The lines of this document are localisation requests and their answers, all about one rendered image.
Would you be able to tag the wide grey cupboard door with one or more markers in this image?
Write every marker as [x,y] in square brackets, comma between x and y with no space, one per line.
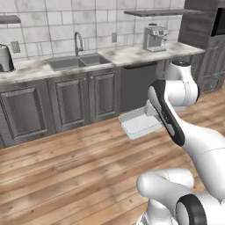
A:
[25,112]

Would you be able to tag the dark grey short wall shelf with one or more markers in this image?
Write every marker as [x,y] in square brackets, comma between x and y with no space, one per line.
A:
[8,19]

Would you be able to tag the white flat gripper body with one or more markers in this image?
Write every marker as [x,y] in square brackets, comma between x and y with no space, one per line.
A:
[137,124]

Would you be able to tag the dark grey tall cupboard unit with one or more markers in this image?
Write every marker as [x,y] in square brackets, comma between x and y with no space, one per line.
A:
[211,61]

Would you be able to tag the grey double sink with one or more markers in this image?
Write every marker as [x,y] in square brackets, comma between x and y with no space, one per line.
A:
[77,62]

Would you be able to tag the chrome curved tap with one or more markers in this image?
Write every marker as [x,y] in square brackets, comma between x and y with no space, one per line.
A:
[77,44]

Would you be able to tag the dark grey dishwasher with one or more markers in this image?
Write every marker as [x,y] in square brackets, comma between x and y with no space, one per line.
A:
[136,88]

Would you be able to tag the white wall socket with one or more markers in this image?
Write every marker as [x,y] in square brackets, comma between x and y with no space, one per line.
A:
[114,37]
[15,47]

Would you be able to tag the black built-in oven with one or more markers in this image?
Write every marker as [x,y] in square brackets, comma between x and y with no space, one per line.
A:
[219,22]

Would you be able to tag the dark grey long wall shelf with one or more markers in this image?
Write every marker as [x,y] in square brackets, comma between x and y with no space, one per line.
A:
[164,12]

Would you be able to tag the narrow grey cupboard door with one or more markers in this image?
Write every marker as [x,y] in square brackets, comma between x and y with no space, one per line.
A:
[105,93]
[70,102]

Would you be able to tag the silver coffee machine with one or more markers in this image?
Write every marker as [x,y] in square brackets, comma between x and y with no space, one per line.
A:
[153,38]

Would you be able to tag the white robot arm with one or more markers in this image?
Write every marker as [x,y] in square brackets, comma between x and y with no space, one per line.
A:
[202,146]

